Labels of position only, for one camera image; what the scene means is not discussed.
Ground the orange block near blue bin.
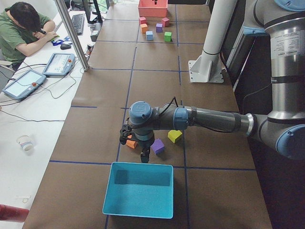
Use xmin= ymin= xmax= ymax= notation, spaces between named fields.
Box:
xmin=126 ymin=140 xmax=138 ymax=149

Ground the purple block near red bin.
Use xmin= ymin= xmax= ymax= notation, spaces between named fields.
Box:
xmin=155 ymin=23 xmax=163 ymax=33

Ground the blue lanyard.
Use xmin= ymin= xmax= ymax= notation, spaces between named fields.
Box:
xmin=51 ymin=36 xmax=72 ymax=47

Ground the black computer mouse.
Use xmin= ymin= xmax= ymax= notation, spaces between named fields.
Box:
xmin=60 ymin=44 xmax=71 ymax=50

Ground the teach pendant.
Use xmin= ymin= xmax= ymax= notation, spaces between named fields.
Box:
xmin=42 ymin=53 xmax=75 ymax=78
xmin=2 ymin=70 xmax=47 ymax=100

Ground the blue plastic bin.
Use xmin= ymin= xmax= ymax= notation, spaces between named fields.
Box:
xmin=102 ymin=162 xmax=174 ymax=219

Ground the red cylinder object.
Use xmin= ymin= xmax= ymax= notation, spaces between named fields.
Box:
xmin=0 ymin=204 xmax=29 ymax=222

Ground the black monitor stand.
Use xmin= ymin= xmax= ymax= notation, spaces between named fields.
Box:
xmin=82 ymin=0 xmax=103 ymax=24

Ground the dark red foam block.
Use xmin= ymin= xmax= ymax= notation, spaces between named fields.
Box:
xmin=161 ymin=17 xmax=170 ymax=27
xmin=139 ymin=17 xmax=147 ymax=25

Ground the black keyboard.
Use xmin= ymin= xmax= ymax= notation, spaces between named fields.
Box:
xmin=71 ymin=14 xmax=84 ymax=35

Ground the light blue foam block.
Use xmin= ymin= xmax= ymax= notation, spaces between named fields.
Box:
xmin=145 ymin=31 xmax=153 ymax=41

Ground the aluminium frame post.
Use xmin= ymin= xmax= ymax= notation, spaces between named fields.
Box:
xmin=54 ymin=0 xmax=90 ymax=72

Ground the yellow foam block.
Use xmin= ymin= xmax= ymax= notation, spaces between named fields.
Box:
xmin=168 ymin=130 xmax=183 ymax=144

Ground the red plastic bin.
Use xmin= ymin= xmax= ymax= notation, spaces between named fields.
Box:
xmin=138 ymin=0 xmax=168 ymax=18

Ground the teach pendant far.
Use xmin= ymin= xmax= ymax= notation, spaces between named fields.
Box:
xmin=42 ymin=53 xmax=75 ymax=78

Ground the green foam block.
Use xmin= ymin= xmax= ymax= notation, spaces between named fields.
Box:
xmin=164 ymin=31 xmax=172 ymax=42

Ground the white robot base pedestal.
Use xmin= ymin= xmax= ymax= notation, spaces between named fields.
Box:
xmin=188 ymin=0 xmax=237 ymax=83

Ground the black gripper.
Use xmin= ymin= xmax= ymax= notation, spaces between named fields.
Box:
xmin=119 ymin=124 xmax=150 ymax=163

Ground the orange block near red bin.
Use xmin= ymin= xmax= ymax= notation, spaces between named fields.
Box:
xmin=140 ymin=23 xmax=148 ymax=34

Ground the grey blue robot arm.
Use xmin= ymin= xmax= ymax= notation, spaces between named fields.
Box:
xmin=120 ymin=0 xmax=305 ymax=163

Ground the paper cup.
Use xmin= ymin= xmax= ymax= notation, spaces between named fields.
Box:
xmin=16 ymin=135 xmax=34 ymax=152

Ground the person in green shirt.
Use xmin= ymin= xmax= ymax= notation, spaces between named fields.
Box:
xmin=0 ymin=2 xmax=58 ymax=66

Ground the teach pendant near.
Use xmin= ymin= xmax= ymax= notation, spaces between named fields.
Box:
xmin=2 ymin=70 xmax=47 ymax=100

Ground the purple block near blue bin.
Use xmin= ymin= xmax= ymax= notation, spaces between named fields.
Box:
xmin=151 ymin=138 xmax=165 ymax=155

